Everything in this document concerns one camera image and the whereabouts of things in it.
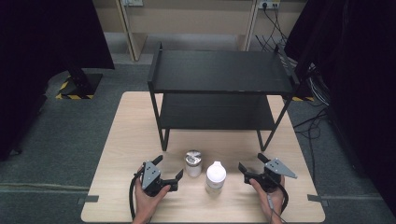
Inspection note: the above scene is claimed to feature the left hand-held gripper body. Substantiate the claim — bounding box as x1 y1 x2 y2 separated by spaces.
140 161 171 198

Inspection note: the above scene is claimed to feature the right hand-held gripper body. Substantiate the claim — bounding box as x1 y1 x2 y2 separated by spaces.
258 158 298 193

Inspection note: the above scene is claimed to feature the glass jar with silver lid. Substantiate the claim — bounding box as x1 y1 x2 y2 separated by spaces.
184 149 203 178

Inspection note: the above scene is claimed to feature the clear bottle with white lid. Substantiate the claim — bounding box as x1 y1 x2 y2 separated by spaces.
205 161 228 196

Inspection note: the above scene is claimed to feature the black two-tier metal rack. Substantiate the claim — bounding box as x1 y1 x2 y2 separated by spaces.
147 41 302 152

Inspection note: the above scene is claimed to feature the person's left hand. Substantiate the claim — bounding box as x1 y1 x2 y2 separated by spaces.
134 167 172 220

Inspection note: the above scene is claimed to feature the person's right hand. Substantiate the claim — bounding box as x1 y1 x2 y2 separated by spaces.
249 175 286 222

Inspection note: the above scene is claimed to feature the grey tape strip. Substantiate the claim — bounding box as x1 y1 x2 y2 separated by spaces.
77 194 100 205
306 193 330 207

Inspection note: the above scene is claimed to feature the yellow black hazard tape strip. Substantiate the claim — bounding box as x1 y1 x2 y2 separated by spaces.
291 95 316 103

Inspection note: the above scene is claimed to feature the black stand base hazard tape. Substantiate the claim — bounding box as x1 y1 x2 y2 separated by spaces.
55 66 104 101

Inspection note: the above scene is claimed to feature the black curtain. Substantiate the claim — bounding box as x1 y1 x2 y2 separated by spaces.
0 0 116 161
284 0 396 216

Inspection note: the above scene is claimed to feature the beige wooden shelf unit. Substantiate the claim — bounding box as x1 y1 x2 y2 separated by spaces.
92 0 307 63

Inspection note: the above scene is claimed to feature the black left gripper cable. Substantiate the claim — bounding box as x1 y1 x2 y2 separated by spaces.
129 169 146 220

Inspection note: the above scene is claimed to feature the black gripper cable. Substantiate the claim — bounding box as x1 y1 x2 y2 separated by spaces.
129 169 146 220
265 178 290 224

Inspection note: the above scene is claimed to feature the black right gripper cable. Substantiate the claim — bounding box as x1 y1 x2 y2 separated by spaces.
265 178 290 224

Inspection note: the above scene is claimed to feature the white cable bundle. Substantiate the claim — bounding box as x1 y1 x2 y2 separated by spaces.
306 63 331 106

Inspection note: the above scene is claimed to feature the black hanging cable bundle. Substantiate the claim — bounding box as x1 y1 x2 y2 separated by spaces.
255 4 289 52

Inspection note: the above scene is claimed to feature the white wall socket with plug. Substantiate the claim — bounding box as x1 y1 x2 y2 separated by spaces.
258 0 281 10

